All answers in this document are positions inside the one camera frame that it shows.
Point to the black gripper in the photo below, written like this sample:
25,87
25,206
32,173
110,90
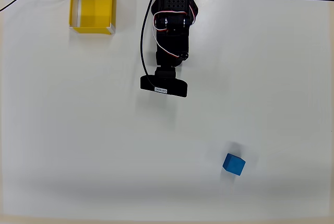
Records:
169,61

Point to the blue cube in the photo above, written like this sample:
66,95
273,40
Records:
234,164

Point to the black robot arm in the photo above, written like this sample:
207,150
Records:
173,2

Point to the yellow open box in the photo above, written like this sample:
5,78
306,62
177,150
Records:
95,12

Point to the black webcam with white label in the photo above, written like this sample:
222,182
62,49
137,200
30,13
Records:
167,86

